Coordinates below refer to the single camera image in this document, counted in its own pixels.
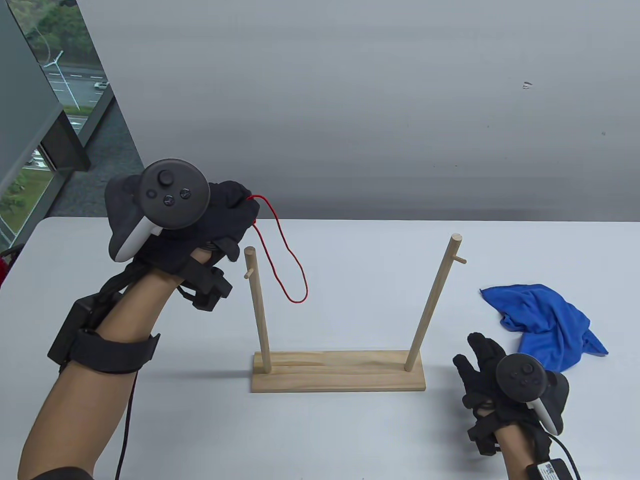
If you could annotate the person's right hand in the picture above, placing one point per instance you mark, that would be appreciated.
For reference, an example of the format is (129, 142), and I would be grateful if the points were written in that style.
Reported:
(480, 370)

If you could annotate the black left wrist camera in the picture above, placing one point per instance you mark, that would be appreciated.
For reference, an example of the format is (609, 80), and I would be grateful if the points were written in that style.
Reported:
(210, 290)

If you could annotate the plain black wrist box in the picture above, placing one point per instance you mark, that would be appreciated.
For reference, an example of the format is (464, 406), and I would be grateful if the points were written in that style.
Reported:
(75, 325)

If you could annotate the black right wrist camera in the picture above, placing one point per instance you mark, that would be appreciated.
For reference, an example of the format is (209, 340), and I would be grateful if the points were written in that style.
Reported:
(482, 437)

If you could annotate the person's left forearm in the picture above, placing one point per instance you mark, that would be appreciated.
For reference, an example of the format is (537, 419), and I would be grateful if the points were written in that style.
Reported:
(100, 400)

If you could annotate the person's right forearm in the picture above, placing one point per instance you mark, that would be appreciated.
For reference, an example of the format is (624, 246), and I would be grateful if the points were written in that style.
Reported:
(520, 455)

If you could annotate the grey window frame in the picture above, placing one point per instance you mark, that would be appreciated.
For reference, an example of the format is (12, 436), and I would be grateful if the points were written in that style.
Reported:
(95, 120)

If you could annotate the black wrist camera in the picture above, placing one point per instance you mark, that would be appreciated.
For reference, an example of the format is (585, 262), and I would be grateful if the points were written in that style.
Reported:
(210, 290)
(482, 437)

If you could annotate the black white left controller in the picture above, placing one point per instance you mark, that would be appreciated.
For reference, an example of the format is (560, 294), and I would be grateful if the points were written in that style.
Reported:
(172, 195)

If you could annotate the black white right controller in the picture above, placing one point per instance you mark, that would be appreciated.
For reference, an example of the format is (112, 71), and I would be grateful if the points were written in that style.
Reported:
(520, 377)

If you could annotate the black wrist box white label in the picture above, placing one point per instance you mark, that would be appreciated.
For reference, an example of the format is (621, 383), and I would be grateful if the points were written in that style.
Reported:
(550, 471)

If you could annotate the person's left hand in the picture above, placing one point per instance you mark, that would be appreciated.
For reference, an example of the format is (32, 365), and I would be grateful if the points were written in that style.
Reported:
(225, 220)

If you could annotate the blue towel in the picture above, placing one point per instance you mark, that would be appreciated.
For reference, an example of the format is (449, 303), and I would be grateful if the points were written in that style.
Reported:
(545, 330)

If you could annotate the black white controller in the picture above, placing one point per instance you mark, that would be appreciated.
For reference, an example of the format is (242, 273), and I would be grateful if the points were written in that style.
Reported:
(172, 195)
(520, 377)

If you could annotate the red and black chair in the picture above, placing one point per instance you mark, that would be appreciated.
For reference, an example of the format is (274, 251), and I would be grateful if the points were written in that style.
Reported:
(4, 272)

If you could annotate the wooden rack with posts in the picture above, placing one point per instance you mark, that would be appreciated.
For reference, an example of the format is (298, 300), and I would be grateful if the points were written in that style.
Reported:
(340, 372)

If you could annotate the grey window pillar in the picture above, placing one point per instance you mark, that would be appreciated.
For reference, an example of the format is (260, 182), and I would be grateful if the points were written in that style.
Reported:
(25, 100)

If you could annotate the black sleeve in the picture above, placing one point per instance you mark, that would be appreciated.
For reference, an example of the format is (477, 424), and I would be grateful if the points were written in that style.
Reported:
(60, 475)

